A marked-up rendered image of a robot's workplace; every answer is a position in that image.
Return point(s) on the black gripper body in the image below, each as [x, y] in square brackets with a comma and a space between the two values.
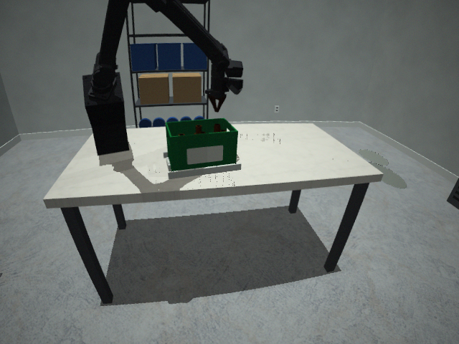
[211, 91]

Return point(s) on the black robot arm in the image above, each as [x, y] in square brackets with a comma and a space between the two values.
[104, 68]

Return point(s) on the green crate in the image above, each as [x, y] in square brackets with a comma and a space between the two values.
[201, 150]

